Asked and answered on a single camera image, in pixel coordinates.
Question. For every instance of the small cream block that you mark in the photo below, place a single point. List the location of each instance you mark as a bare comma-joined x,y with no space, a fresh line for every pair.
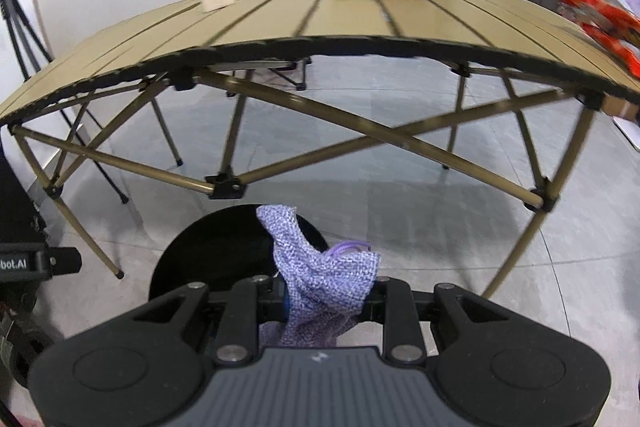
217,2

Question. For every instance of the tan folding table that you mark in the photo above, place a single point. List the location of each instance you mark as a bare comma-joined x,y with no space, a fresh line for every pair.
350,17

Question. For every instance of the large taped cardboard box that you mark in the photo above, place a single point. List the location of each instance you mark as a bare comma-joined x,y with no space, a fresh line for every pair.
622,108

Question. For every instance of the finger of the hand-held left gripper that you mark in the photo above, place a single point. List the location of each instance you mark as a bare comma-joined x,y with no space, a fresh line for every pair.
65,263

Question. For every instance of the purple knit pouch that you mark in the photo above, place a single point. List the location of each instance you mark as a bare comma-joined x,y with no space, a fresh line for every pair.
320,277

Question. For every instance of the black trash bin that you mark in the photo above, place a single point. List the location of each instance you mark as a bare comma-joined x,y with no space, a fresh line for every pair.
210,247

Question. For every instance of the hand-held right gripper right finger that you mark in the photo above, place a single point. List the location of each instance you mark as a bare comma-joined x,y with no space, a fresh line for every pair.
400,312

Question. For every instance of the black suitcase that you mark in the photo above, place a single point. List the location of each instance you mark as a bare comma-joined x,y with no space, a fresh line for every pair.
15,207

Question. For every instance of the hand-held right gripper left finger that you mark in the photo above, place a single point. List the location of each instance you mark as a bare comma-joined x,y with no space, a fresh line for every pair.
245,307

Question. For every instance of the white floor scale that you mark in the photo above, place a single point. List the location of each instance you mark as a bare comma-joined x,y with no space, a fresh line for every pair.
627,134

